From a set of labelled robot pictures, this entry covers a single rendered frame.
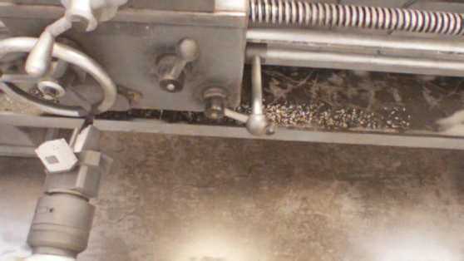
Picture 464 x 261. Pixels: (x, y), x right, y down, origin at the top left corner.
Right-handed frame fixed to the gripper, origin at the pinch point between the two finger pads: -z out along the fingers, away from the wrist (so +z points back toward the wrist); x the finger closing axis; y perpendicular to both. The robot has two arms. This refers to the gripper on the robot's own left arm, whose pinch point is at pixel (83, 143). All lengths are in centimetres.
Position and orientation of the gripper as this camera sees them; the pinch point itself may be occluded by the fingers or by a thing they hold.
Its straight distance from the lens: 66.3
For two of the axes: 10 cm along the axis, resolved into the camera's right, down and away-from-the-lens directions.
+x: 9.2, -1.5, -3.6
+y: -3.9, -4.5, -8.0
